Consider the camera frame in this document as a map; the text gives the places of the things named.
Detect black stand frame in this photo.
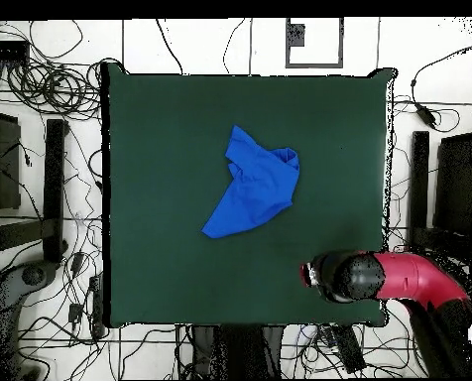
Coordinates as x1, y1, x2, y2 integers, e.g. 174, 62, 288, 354
0, 118, 69, 264
407, 130, 472, 255

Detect blue shirt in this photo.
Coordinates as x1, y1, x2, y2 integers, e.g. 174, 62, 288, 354
200, 124, 301, 240

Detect black flat device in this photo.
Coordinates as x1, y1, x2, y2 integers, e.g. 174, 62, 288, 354
0, 40, 31, 63

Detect coiled black cables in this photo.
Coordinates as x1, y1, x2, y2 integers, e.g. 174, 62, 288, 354
5, 58, 103, 121

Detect black box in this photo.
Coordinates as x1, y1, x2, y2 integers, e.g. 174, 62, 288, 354
432, 132, 472, 239
0, 109, 22, 211

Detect grey square frame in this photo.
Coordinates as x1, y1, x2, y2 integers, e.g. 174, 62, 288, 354
285, 17, 345, 69

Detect dark green tablecloth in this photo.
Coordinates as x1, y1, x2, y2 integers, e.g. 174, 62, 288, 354
100, 62, 398, 328

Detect black power adapter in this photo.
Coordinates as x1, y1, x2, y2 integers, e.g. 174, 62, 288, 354
414, 101, 438, 130

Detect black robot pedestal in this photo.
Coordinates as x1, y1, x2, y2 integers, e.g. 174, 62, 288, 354
189, 323, 285, 380

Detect black power strip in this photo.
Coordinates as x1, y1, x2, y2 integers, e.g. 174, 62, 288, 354
329, 324, 367, 375
87, 273, 107, 338

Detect grey caster stand base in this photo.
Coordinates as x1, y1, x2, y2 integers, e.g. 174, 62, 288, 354
0, 259, 60, 380

